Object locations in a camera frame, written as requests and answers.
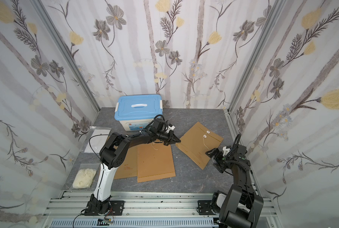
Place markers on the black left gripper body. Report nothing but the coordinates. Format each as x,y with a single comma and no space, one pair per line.
167,135

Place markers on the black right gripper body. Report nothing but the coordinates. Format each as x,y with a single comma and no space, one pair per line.
216,157

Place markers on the kraft file bag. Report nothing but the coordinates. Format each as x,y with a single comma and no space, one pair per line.
197,141
154,162
129,167

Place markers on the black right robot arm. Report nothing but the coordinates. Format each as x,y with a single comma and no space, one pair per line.
241,207

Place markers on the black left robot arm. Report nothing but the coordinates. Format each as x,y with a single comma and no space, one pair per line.
113,154

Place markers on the clear plastic zip bag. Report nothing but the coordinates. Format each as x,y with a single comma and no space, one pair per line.
96,139

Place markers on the bag of white material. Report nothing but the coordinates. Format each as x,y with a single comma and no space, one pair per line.
84,178

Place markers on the blue lid storage box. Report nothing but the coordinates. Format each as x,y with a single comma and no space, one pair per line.
135,112

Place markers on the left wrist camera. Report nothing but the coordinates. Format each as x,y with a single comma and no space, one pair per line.
169,128

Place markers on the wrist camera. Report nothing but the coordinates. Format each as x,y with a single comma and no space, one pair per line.
169,128
226,150

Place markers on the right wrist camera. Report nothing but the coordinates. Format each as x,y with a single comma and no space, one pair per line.
226,150

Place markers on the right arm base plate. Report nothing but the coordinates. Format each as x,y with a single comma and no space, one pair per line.
205,208

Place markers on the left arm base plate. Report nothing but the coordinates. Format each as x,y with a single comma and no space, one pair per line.
115,208

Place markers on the white slotted cable duct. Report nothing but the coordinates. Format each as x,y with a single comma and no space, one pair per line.
134,223

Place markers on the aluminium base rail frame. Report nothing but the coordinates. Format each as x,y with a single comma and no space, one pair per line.
137,205

